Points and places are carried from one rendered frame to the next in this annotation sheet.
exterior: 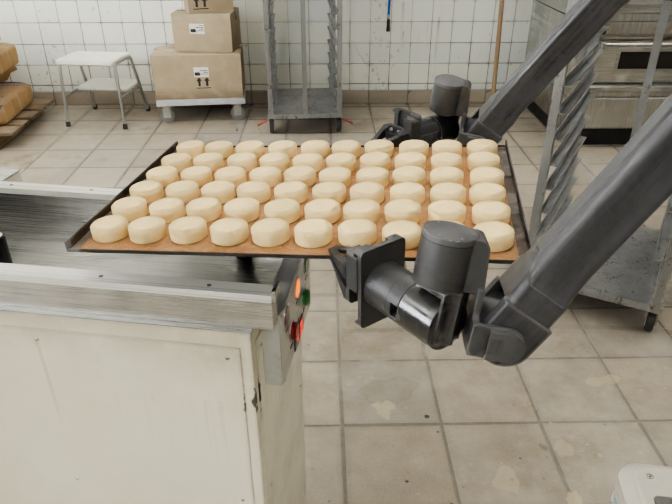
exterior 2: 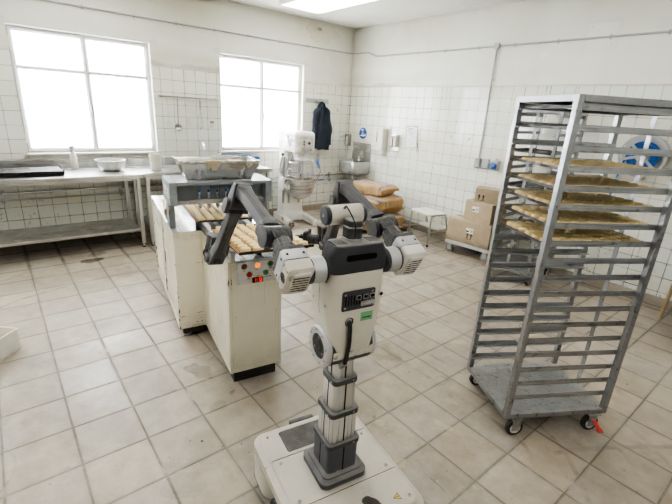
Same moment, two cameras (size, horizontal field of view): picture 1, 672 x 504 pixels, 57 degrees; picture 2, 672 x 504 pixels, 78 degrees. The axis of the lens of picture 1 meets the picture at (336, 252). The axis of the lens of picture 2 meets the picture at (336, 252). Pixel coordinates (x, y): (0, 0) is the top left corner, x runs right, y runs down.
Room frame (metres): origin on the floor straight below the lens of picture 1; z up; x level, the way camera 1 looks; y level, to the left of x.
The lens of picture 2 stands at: (-0.17, -1.97, 1.69)
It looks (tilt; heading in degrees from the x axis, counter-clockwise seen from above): 19 degrees down; 51
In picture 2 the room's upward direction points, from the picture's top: 3 degrees clockwise
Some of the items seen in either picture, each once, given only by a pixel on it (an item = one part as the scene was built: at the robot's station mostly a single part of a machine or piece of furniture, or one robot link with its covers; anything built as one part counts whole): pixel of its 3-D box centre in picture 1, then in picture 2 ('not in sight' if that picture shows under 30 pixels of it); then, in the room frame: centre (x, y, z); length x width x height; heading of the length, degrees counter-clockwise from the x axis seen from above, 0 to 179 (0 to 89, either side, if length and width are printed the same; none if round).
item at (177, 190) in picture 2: not in sight; (218, 200); (1.02, 0.94, 1.01); 0.72 x 0.33 x 0.34; 171
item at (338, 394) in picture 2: not in sight; (337, 413); (0.73, -0.93, 0.53); 0.11 x 0.11 x 0.40; 81
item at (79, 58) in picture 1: (104, 86); (429, 226); (4.40, 1.63, 0.23); 0.45 x 0.45 x 0.46; 83
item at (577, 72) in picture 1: (586, 62); (538, 265); (2.28, -0.90, 0.87); 0.64 x 0.03 x 0.03; 151
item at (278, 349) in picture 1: (288, 308); (256, 270); (0.89, 0.08, 0.77); 0.24 x 0.04 x 0.14; 171
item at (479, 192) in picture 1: (487, 195); not in sight; (0.81, -0.21, 1.02); 0.05 x 0.05 x 0.02
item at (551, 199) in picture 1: (564, 179); (523, 330); (2.28, -0.90, 0.42); 0.64 x 0.03 x 0.03; 151
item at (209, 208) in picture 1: (204, 209); not in sight; (0.81, 0.19, 0.99); 0.05 x 0.05 x 0.02
